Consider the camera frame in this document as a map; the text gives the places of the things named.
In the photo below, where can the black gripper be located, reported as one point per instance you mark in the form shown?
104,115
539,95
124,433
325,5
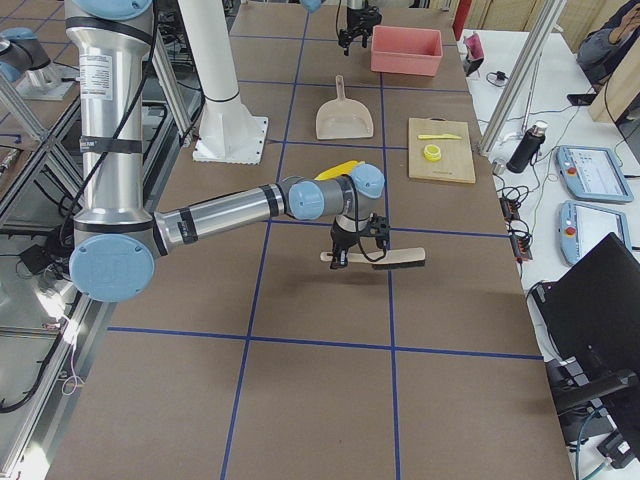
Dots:
342,236
356,19

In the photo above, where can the beige hand brush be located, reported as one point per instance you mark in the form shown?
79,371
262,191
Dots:
389,260

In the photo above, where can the beige plastic dustpan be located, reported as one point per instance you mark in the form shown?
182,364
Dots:
343,118

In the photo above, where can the yellow toy corn cob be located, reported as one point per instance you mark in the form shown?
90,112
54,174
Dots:
344,168

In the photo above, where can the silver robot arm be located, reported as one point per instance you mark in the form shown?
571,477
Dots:
354,4
117,241

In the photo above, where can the pink plastic bin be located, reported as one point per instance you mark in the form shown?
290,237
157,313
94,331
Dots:
406,50

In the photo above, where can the yellow plastic knife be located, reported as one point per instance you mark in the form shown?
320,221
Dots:
443,136

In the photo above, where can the pink cloth on stand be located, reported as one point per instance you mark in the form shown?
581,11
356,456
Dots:
474,54

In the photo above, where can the wooden cutting board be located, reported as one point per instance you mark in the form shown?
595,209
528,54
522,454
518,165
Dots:
456,164

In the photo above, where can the black usb hub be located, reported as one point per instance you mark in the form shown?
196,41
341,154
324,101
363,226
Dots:
518,230

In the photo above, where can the black water bottle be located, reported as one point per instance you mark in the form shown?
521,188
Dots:
529,145

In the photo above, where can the black smartphone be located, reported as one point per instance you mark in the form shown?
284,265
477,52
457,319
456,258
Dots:
585,99

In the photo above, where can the seated person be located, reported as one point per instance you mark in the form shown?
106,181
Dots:
601,52

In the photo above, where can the lower blue teach pendant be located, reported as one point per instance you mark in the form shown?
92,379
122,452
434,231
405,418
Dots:
582,227

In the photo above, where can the blue teach pendant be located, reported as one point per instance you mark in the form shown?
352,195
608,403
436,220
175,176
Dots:
593,174
582,227

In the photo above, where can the black monitor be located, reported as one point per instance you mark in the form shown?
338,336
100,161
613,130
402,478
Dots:
591,313

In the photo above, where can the upper blue teach pendant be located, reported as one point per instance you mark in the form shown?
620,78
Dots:
593,174

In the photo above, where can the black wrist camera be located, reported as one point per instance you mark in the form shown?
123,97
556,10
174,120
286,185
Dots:
373,17
379,230

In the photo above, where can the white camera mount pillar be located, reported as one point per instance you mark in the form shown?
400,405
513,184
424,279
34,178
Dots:
228,132

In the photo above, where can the aluminium frame post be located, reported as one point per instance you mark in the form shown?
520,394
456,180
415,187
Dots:
531,52

